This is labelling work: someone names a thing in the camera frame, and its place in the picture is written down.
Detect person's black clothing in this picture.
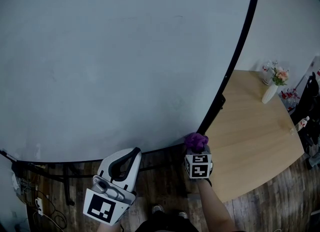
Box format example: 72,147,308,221
134,209,200,232

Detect purple cloth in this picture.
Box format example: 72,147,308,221
184,132,209,153

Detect clear plastic bottle red label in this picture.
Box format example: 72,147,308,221
294,115,311,132

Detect person's right forearm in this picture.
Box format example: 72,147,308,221
197,177,239,232

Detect white ribbed vase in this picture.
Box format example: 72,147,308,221
261,83,279,105

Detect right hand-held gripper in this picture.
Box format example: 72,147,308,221
184,146,214,180

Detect person's left shoe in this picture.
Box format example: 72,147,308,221
151,204,165,215

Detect red and white packets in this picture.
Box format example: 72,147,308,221
280,87,301,113

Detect wooden table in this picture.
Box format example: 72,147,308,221
199,69,305,204

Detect pink and orange flowers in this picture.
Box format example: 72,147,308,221
270,60,290,87

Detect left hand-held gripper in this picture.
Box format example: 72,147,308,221
82,147,143,227

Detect black chair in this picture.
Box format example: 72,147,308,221
290,71,320,153

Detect white power strip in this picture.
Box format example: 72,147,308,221
34,196,44,216

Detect whiteboard with black frame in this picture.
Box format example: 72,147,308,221
0,0,263,164

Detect person's left forearm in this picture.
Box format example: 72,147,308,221
95,221,124,232

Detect black cable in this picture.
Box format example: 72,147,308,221
23,188,68,231

